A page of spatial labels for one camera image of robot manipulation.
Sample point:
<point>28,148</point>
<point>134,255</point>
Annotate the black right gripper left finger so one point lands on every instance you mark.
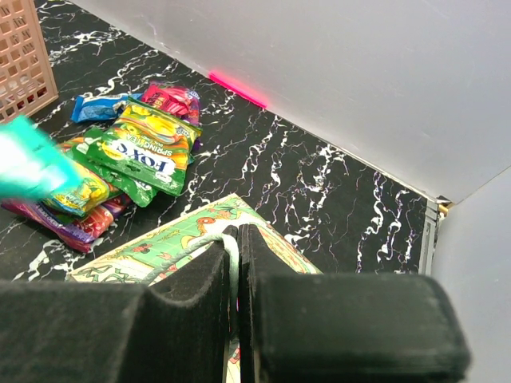
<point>112,331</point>

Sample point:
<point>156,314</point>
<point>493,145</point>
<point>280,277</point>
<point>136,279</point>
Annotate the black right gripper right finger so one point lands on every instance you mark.
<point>386,327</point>

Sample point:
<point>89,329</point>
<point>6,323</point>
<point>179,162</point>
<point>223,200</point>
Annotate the green illustrated paper gift bag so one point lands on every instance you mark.
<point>191,247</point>

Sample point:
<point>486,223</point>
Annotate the purple berries candy packet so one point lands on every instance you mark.
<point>78,232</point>

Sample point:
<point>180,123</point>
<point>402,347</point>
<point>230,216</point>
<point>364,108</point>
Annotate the green yellow candy packet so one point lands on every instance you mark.
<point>91,192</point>

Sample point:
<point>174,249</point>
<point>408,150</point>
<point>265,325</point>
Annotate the teal white snack packet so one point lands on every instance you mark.
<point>32,165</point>

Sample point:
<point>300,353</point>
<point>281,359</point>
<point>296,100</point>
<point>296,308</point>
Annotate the purple Fox's candy packet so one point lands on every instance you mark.
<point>180,102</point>

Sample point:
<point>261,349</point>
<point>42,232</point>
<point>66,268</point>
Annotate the blue chocolate snack packet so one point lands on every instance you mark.
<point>100,108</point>

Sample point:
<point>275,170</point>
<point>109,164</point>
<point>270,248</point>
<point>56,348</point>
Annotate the pink tape strip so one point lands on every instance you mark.
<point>238,88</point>

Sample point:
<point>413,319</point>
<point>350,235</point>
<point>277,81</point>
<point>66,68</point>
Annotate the orange plastic desk organizer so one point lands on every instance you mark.
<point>27,82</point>

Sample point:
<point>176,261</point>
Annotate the aluminium frame rail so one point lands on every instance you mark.
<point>436,211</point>

